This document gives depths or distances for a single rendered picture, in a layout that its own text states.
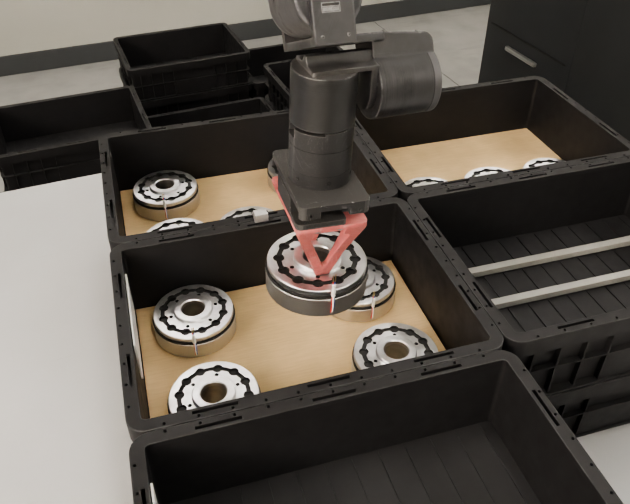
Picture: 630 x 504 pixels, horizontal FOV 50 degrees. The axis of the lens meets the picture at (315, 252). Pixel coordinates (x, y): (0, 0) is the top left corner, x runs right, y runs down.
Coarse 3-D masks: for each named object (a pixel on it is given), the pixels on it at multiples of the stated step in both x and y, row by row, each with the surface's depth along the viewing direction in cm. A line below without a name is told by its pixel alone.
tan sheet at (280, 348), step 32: (256, 288) 94; (256, 320) 89; (288, 320) 89; (320, 320) 89; (384, 320) 89; (416, 320) 89; (160, 352) 84; (224, 352) 84; (256, 352) 84; (288, 352) 84; (320, 352) 84; (160, 384) 80; (288, 384) 80
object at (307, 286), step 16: (288, 240) 70; (320, 240) 70; (272, 256) 68; (288, 256) 68; (352, 256) 69; (272, 272) 66; (288, 272) 67; (304, 272) 66; (336, 272) 66; (352, 272) 67; (288, 288) 65; (304, 288) 64; (320, 288) 64; (336, 288) 64
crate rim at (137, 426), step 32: (256, 224) 89; (288, 224) 89; (416, 224) 89; (128, 320) 75; (480, 320) 75; (128, 352) 71; (448, 352) 71; (480, 352) 71; (128, 384) 67; (320, 384) 68; (128, 416) 64; (160, 416) 64; (192, 416) 64
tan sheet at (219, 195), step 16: (224, 176) 116; (240, 176) 116; (256, 176) 116; (128, 192) 112; (208, 192) 112; (224, 192) 112; (240, 192) 112; (256, 192) 112; (272, 192) 112; (128, 208) 109; (208, 208) 109; (224, 208) 109; (272, 208) 109; (128, 224) 105; (144, 224) 105
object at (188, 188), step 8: (144, 176) 110; (152, 176) 111; (160, 176) 110; (176, 176) 110; (184, 176) 111; (192, 176) 110; (136, 184) 109; (144, 184) 109; (184, 184) 109; (192, 184) 109; (136, 192) 107; (144, 192) 107; (176, 192) 107; (184, 192) 107; (192, 192) 107; (144, 200) 105; (152, 200) 105; (160, 200) 106; (168, 200) 105; (176, 200) 105; (184, 200) 106
